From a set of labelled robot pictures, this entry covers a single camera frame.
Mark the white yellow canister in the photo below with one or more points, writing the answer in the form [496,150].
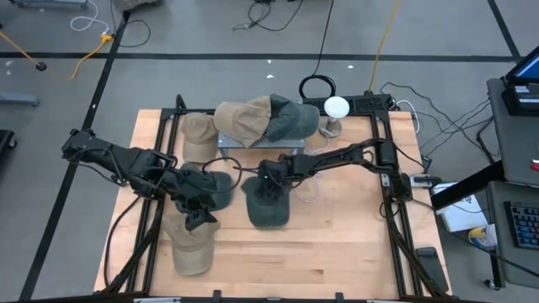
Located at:
[482,236]

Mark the black keyboard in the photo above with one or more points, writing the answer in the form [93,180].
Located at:
[524,225]

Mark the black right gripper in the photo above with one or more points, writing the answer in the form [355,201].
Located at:
[269,174]

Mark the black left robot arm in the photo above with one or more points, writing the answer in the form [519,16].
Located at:
[139,166]

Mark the black desktop device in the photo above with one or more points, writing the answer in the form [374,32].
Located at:
[520,103]

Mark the grey perforated metal stand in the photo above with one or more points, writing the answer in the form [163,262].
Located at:
[278,144]

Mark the black desk beam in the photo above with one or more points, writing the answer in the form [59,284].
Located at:
[463,187]

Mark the black aluminium frame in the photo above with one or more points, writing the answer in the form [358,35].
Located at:
[399,248]

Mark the grey floor bar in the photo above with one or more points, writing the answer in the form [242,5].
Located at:
[19,99]
[50,3]

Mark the red button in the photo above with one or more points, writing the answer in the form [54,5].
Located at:
[535,165]

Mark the black caster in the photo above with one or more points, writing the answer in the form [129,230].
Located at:
[5,141]

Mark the blue screen monitor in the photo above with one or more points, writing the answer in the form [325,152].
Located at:
[528,67]

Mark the white paper box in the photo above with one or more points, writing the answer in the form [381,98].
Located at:
[459,214]

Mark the white mushroom-shaped stand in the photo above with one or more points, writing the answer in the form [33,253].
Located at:
[336,107]

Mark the black perforated box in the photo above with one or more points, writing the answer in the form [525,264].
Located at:
[366,103]

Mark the dark green baseball cap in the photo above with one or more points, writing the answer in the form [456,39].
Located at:
[295,120]
[267,214]
[223,191]

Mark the grey desk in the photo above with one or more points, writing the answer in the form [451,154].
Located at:
[513,143]
[501,252]

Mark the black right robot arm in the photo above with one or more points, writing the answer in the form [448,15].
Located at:
[337,156]

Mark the black floor puck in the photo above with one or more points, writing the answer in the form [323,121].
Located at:
[41,66]

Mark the tan baseball cap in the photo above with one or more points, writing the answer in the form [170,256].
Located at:
[191,252]
[198,139]
[242,120]

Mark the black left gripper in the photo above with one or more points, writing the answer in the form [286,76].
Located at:
[193,189]

